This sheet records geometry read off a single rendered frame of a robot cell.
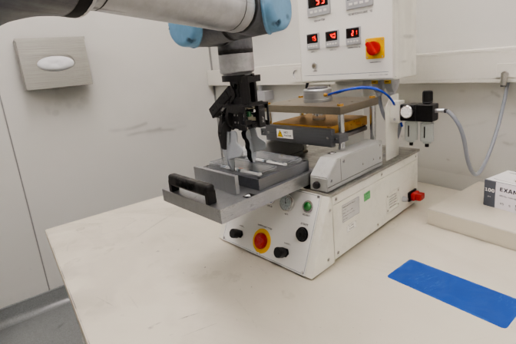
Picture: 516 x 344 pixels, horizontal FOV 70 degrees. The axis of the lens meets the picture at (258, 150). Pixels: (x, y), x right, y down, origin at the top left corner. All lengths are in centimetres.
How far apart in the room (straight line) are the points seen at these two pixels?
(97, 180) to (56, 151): 27
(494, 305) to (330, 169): 40
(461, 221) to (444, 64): 51
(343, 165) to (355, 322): 34
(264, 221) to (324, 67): 52
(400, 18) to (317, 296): 73
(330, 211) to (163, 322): 42
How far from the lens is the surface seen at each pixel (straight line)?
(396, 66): 107
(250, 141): 85
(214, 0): 52
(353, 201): 93
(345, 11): 115
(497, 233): 107
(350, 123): 100
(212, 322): 79
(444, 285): 89
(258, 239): 95
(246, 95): 77
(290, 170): 83
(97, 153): 230
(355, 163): 92
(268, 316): 78
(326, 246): 88
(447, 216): 111
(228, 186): 78
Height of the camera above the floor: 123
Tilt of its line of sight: 13 degrees down
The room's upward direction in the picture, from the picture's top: 5 degrees counter-clockwise
